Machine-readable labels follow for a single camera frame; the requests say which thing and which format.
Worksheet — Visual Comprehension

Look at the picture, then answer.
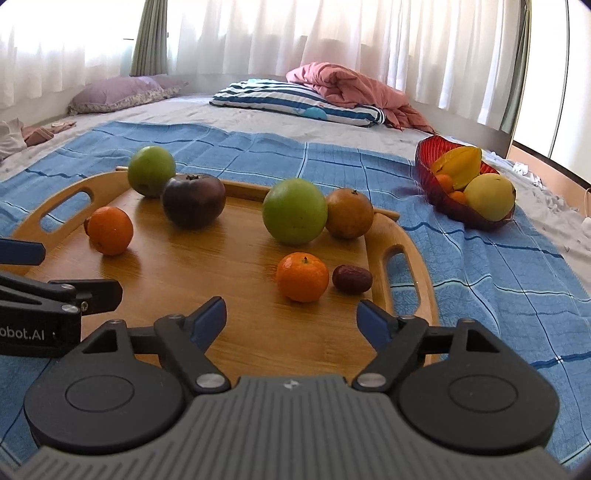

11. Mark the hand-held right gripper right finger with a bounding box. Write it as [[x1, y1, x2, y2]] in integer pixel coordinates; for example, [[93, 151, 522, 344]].
[[352, 299, 504, 395]]

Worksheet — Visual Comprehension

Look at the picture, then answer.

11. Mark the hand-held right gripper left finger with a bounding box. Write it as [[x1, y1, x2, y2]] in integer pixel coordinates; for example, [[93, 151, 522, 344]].
[[82, 296, 232, 396]]

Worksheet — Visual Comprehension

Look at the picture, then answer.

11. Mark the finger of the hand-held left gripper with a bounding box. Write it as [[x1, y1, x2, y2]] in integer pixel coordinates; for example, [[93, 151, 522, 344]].
[[0, 238, 46, 267], [0, 272, 123, 315]]

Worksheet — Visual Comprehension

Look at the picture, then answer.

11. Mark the red date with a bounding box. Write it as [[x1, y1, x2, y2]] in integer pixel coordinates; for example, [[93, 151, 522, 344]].
[[332, 264, 373, 294]]

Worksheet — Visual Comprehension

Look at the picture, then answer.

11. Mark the wooden tray with handles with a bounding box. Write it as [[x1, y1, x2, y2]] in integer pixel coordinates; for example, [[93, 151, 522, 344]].
[[9, 166, 439, 377]]

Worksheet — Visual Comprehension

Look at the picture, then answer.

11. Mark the orange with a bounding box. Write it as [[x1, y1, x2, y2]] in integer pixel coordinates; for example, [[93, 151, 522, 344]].
[[86, 206, 134, 257]]

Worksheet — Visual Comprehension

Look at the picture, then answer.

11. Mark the small tangerine with stem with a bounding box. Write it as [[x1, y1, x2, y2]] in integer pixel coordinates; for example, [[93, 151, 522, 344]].
[[276, 252, 330, 304]]

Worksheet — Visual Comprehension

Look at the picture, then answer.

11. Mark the brownish orange fruit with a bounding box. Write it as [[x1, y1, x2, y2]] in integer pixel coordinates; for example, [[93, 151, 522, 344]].
[[325, 187, 375, 240]]

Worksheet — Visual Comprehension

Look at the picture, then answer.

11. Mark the dark purple round fruit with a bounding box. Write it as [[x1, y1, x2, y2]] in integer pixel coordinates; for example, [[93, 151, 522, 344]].
[[161, 173, 227, 230]]

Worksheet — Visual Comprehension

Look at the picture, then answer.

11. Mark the small green apple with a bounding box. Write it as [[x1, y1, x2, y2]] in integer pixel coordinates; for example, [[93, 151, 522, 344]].
[[127, 146, 177, 198]]

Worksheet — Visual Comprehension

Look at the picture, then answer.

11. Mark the large green apple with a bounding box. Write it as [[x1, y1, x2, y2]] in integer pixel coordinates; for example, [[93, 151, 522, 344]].
[[262, 178, 329, 246]]

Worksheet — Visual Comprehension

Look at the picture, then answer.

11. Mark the white crumpled cloth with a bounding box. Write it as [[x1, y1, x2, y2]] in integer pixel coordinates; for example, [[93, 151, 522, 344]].
[[0, 117, 27, 160]]

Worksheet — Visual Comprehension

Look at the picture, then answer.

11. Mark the blue checked blanket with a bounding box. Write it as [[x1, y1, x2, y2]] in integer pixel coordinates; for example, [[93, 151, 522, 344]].
[[0, 121, 591, 467]]

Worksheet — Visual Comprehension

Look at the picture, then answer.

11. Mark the pinkish brown cloth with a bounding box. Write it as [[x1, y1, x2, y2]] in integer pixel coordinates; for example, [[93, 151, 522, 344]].
[[21, 121, 77, 148]]

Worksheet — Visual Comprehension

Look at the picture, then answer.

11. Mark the red glass bowl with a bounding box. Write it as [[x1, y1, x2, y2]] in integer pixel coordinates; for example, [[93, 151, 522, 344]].
[[414, 135, 517, 232]]

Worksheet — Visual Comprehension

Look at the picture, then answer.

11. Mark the yellow round fruit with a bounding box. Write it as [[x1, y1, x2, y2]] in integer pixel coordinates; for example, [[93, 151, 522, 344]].
[[463, 173, 516, 222]]

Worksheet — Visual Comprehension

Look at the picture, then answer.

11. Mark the yellow starfruit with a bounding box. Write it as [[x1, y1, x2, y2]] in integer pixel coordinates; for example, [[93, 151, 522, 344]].
[[430, 146, 483, 191]]

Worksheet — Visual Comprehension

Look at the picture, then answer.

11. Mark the purple pillow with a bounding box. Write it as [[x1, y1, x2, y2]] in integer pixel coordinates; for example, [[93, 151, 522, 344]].
[[68, 76, 189, 115]]

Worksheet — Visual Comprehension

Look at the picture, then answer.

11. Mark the small white cloth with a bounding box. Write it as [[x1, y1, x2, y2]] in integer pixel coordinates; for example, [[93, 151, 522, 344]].
[[508, 161, 544, 186]]

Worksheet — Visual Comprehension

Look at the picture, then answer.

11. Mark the blue white striped pillow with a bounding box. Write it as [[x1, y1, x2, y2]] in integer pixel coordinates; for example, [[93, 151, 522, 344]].
[[210, 79, 386, 127]]

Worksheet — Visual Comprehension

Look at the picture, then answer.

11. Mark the pink quilt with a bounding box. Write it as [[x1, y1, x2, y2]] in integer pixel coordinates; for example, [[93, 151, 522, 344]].
[[286, 63, 435, 132]]

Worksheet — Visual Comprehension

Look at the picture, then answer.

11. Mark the green curtain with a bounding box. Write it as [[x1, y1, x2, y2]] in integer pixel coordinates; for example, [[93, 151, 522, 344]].
[[501, 0, 532, 135], [130, 0, 170, 77]]

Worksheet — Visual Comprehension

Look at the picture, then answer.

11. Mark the white sheer curtain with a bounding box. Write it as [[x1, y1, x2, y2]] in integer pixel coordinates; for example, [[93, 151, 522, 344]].
[[0, 0, 514, 131]]

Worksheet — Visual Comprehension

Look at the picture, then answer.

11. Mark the white wardrobe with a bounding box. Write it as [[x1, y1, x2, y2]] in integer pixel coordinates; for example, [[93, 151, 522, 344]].
[[510, 0, 591, 186]]

